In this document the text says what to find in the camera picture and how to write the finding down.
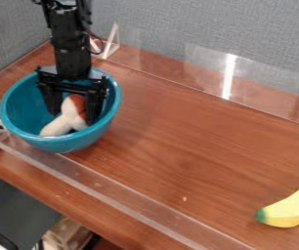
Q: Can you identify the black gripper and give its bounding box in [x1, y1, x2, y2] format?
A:
[34, 39, 106, 125]

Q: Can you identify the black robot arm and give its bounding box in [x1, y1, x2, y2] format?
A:
[31, 0, 106, 125]

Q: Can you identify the blue ceramic bowl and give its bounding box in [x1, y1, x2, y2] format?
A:
[0, 66, 121, 152]

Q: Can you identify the clear acrylic front barrier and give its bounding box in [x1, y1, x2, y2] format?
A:
[0, 101, 257, 250]

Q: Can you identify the clear acrylic barrier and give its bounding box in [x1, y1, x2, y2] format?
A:
[0, 101, 257, 250]
[91, 25, 299, 123]

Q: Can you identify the wooden object below table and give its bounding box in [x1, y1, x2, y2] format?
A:
[41, 218, 91, 250]

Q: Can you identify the clear acrylic back barrier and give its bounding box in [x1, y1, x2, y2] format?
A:
[91, 25, 299, 123]

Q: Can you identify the yellow toy banana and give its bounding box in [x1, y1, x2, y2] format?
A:
[255, 189, 299, 228]

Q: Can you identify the clear acrylic corner bracket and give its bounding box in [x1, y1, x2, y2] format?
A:
[89, 22, 119, 60]

